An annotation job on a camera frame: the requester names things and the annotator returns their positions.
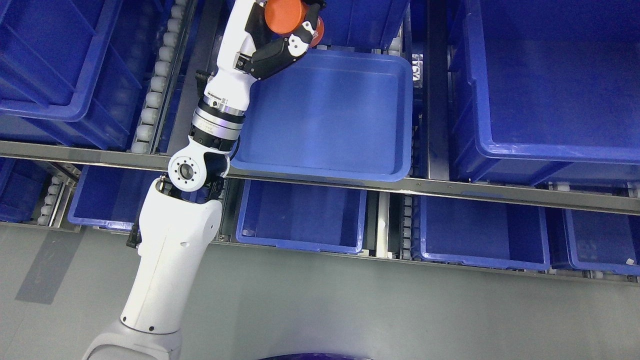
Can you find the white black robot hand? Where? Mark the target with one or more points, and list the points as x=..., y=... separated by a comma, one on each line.
x=245, y=56

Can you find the orange cylindrical capacitor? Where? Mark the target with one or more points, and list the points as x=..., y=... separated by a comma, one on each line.
x=283, y=17

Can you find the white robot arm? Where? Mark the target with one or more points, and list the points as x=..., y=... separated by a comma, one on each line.
x=180, y=215

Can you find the metal shelf rack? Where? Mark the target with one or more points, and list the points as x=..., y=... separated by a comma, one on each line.
x=211, y=16

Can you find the shallow blue tray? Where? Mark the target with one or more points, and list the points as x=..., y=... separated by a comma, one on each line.
x=333, y=114

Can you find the blue bin top centre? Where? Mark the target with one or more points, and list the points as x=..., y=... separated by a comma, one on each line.
x=351, y=25

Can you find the blue bin lower centre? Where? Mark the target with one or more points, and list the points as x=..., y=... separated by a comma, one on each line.
x=302, y=217

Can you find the large blue bin left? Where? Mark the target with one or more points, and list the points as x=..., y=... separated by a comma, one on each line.
x=71, y=70

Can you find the large blue bin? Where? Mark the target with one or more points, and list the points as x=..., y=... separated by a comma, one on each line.
x=544, y=91
x=71, y=70

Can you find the blue bin lower left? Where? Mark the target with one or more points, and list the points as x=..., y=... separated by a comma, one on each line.
x=110, y=197

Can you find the blue bin far left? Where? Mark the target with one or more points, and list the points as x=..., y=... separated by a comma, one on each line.
x=21, y=184

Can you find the blue bin lower right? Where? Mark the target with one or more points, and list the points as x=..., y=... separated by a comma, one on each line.
x=477, y=233

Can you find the large blue bin right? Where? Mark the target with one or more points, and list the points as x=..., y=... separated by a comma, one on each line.
x=544, y=91

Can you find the blue bin far right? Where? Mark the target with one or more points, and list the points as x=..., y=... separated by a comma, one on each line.
x=602, y=241

